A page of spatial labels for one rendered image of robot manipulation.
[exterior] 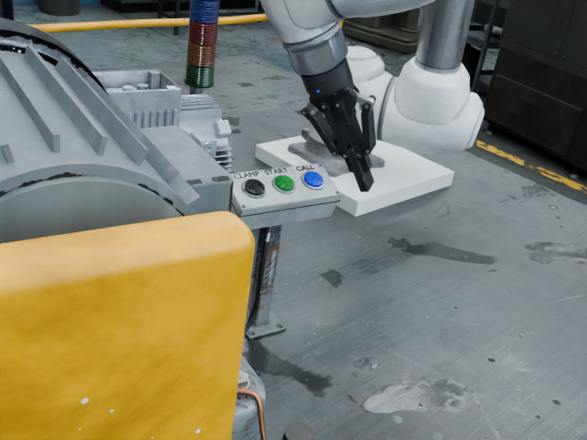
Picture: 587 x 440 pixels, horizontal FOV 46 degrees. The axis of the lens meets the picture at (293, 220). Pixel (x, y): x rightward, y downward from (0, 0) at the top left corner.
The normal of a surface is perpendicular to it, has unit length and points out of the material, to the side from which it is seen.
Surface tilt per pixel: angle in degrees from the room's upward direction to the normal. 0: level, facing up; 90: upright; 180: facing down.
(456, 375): 0
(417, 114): 96
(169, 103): 90
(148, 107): 90
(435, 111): 95
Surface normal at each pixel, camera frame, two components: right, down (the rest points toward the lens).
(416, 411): 0.13, -0.87
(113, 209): 0.51, 0.47
